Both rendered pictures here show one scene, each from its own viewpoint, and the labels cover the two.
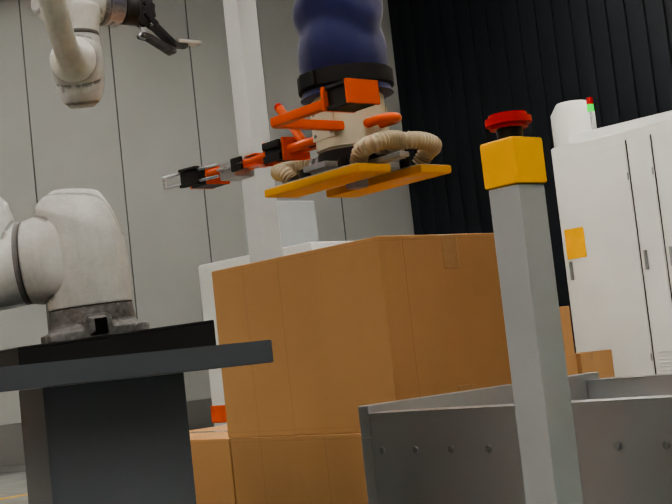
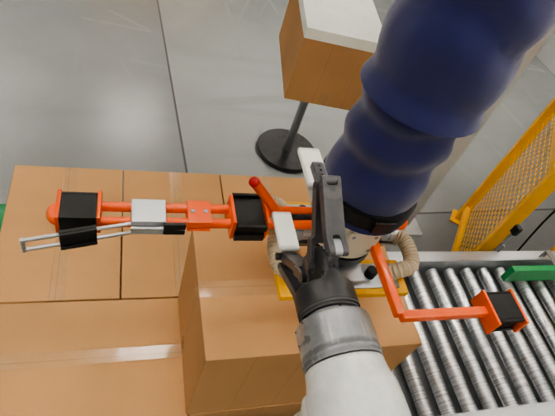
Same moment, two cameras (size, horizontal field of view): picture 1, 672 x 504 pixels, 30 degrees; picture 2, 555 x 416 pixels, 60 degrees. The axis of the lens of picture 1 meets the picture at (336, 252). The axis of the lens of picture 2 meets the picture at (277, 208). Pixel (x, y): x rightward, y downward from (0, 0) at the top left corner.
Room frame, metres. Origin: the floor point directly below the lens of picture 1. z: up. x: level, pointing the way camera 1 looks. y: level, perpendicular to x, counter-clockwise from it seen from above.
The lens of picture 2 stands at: (2.87, 0.77, 2.04)
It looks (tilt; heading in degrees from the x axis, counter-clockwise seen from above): 47 degrees down; 284
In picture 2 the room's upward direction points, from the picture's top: 22 degrees clockwise
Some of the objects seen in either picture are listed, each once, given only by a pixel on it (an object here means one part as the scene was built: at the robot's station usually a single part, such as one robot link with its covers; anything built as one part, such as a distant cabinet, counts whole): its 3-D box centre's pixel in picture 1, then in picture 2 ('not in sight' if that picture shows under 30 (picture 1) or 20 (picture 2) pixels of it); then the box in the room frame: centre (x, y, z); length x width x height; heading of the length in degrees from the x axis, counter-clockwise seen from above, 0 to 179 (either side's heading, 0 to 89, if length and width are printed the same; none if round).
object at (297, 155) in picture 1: (286, 151); (247, 216); (3.09, 0.10, 1.23); 0.10 x 0.08 x 0.06; 130
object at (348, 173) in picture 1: (324, 174); (343, 276); (2.84, 0.01, 1.12); 0.34 x 0.10 x 0.05; 40
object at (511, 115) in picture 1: (508, 127); not in sight; (1.86, -0.28, 1.02); 0.07 x 0.07 x 0.04
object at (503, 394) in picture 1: (489, 401); not in sight; (2.62, -0.28, 0.58); 0.70 x 0.03 x 0.06; 131
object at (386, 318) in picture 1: (364, 337); (286, 317); (2.91, -0.04, 0.74); 0.60 x 0.40 x 0.40; 41
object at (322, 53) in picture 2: not in sight; (327, 40); (3.52, -1.55, 0.82); 0.60 x 0.40 x 0.40; 122
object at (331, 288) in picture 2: (136, 9); (321, 285); (2.87, 0.40, 1.56); 0.09 x 0.07 x 0.08; 131
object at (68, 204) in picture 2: (209, 177); (79, 210); (3.36, 0.32, 1.23); 0.08 x 0.07 x 0.05; 40
